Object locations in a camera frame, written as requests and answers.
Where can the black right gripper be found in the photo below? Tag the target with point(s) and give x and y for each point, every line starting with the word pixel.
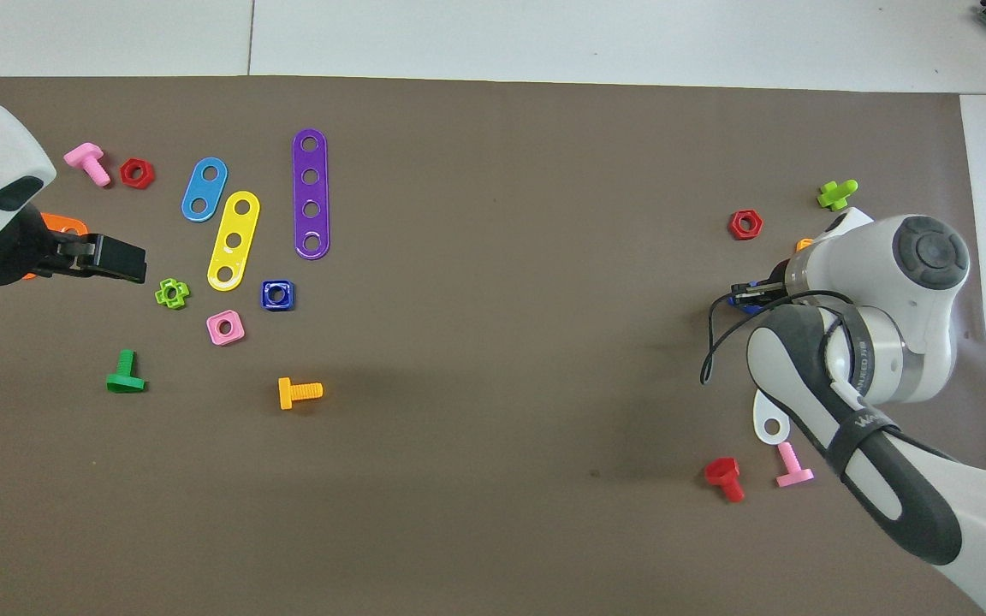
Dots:
pixel 780 282

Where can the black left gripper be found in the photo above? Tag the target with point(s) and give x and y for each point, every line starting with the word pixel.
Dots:
pixel 14 252

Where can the blue triangular plastic screw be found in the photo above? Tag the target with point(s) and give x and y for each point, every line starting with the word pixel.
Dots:
pixel 734 302

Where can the blue square plastic nut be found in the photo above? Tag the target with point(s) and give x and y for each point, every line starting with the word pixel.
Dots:
pixel 267 305

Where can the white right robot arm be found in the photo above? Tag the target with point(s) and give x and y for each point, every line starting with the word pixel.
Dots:
pixel 887 342

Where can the red hexagonal plastic nut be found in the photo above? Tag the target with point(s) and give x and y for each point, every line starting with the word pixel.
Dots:
pixel 733 225
pixel 125 174

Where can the lime cross-shaped plastic nut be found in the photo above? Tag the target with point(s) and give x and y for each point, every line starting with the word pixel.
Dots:
pixel 184 293

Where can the orange square plastic nut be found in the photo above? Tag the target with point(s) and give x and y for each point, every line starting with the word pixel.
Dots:
pixel 804 245

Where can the pink plastic screw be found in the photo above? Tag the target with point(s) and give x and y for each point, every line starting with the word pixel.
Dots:
pixel 792 475
pixel 86 158

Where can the pink square plastic nut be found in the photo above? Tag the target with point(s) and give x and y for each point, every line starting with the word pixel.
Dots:
pixel 213 335

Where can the green plastic screw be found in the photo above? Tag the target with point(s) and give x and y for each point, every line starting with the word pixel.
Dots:
pixel 125 381

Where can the lime cross-shaped plastic screw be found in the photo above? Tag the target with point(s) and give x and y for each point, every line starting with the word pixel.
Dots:
pixel 835 195

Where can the red plastic screw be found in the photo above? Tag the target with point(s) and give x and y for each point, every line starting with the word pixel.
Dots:
pixel 722 470

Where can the orange plastic screw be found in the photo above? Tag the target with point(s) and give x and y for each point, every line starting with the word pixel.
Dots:
pixel 288 393

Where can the orange L-shaped plate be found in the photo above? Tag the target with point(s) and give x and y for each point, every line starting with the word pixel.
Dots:
pixel 65 227

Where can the blue two-hole plastic plate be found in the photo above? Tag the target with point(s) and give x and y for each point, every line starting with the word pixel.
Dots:
pixel 204 189

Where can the yellow three-hole plastic plate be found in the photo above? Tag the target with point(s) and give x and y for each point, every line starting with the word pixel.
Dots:
pixel 238 224

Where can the white curved perforated plate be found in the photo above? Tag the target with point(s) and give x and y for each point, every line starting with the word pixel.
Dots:
pixel 771 428

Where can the purple four-hole plastic plate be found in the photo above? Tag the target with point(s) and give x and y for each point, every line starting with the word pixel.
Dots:
pixel 311 193

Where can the brown table mat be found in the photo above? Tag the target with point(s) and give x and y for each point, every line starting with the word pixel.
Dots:
pixel 501 214

